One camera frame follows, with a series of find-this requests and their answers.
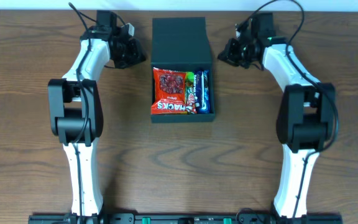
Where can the red green chocolate bar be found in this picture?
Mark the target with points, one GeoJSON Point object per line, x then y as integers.
{"type": "Point", "coordinates": [190, 102]}

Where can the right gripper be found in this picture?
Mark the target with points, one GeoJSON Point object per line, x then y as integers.
{"type": "Point", "coordinates": [232, 53]}

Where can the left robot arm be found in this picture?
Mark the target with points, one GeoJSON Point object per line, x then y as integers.
{"type": "Point", "coordinates": [76, 115]}

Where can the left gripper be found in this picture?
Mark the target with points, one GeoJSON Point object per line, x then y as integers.
{"type": "Point", "coordinates": [132, 53]}

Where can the blue Oreo cookie pack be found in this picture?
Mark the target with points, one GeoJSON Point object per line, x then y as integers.
{"type": "Point", "coordinates": [205, 109]}

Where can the dark blue Dairy Milk bar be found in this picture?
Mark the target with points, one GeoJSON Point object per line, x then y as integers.
{"type": "Point", "coordinates": [198, 88]}

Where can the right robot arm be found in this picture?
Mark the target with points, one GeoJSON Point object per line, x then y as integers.
{"type": "Point", "coordinates": [307, 118]}

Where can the red Hacks candy bag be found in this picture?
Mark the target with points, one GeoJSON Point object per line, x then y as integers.
{"type": "Point", "coordinates": [169, 92]}

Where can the black gift box with lid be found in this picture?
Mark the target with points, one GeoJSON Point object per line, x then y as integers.
{"type": "Point", "coordinates": [181, 44]}

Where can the green Haribo gummy bag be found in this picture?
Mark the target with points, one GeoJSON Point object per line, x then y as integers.
{"type": "Point", "coordinates": [189, 80]}

